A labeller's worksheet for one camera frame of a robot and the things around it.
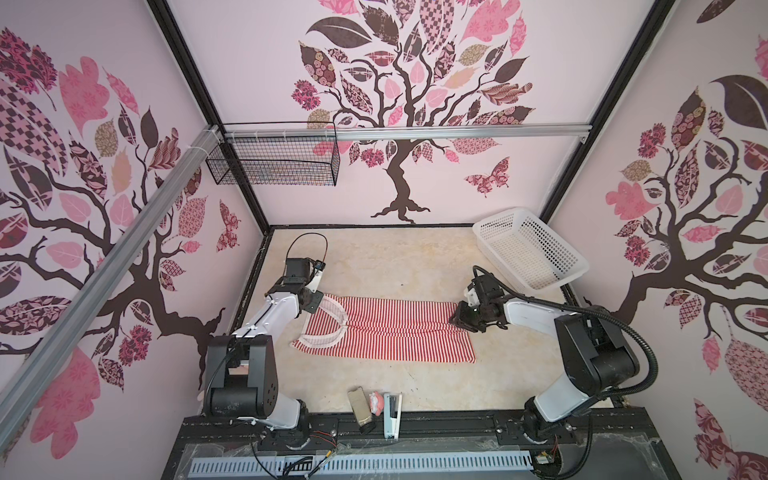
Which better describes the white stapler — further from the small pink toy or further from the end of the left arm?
the end of the left arm

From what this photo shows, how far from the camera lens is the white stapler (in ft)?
2.42

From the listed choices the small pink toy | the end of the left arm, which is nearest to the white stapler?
the small pink toy

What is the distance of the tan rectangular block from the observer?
74 cm

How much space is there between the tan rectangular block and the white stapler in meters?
0.04
